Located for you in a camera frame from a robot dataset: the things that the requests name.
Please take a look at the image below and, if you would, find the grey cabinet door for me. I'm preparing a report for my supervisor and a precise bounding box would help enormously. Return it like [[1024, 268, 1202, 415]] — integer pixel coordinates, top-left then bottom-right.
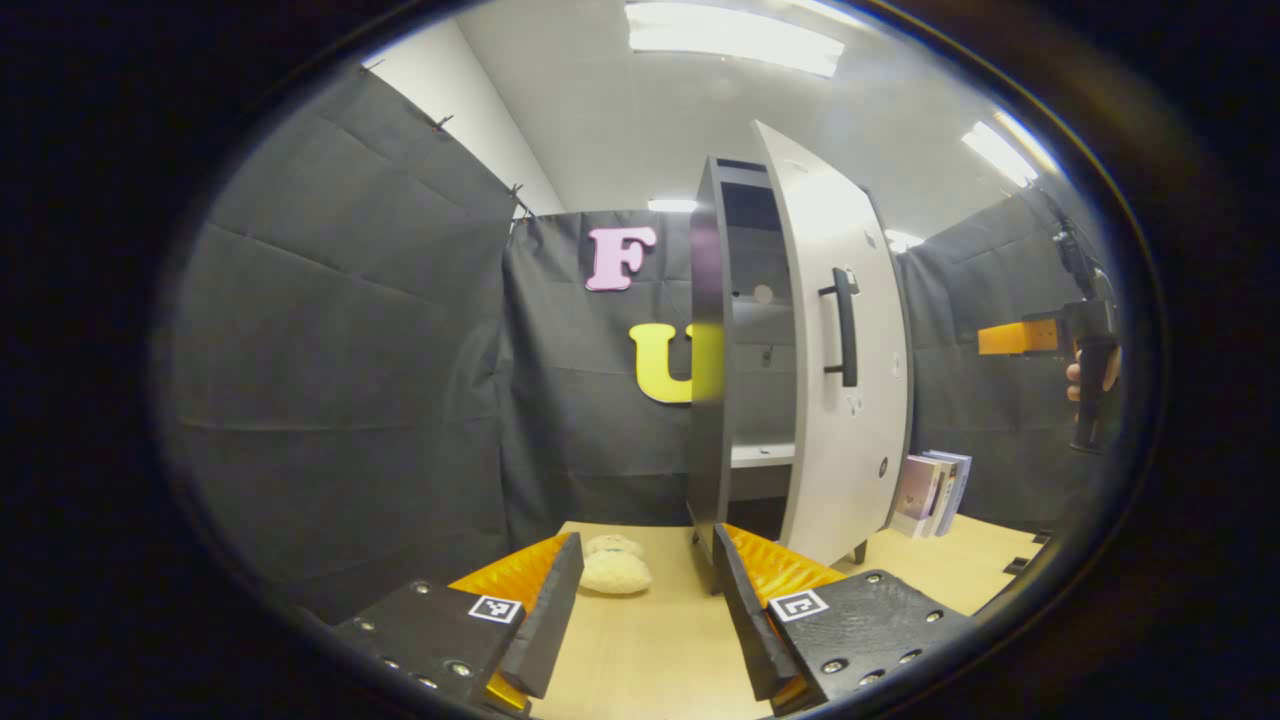
[[752, 120, 913, 568]]

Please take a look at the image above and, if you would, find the black table clamp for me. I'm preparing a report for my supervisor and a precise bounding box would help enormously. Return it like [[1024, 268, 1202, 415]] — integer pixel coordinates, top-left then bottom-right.
[[1003, 530, 1053, 577]]

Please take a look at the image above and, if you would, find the dark grey cabinet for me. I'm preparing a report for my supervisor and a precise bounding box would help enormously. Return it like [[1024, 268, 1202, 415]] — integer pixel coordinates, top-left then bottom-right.
[[686, 155, 869, 566]]

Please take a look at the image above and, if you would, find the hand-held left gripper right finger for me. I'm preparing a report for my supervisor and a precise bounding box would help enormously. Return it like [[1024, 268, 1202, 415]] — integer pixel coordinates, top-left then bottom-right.
[[713, 522, 976, 716]]

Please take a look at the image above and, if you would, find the cream plush toy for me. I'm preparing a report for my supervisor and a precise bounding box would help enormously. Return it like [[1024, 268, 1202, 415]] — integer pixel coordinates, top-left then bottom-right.
[[580, 534, 653, 597]]

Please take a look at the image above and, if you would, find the black backdrop cloth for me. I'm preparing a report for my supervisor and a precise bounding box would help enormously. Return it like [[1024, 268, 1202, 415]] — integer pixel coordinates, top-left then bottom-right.
[[160, 60, 1121, 621]]

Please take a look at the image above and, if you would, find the large ceiling light panel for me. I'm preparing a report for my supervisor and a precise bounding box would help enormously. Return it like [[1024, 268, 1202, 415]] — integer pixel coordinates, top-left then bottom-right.
[[625, 2, 846, 79]]

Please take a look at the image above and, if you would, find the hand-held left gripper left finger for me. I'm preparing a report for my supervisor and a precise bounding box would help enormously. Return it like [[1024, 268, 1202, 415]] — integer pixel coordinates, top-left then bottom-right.
[[330, 532, 585, 713]]

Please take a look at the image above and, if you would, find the white spine book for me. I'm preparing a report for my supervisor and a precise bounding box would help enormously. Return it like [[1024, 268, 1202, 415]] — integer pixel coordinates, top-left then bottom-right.
[[925, 455, 959, 539]]

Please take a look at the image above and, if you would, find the pale blue book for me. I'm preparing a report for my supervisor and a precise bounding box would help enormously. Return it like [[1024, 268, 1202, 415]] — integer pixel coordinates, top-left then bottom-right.
[[935, 450, 973, 538]]

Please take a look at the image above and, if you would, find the black cabinet door handle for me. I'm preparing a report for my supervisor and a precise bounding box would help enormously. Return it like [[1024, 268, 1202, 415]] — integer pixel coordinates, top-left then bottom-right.
[[818, 267, 861, 389]]

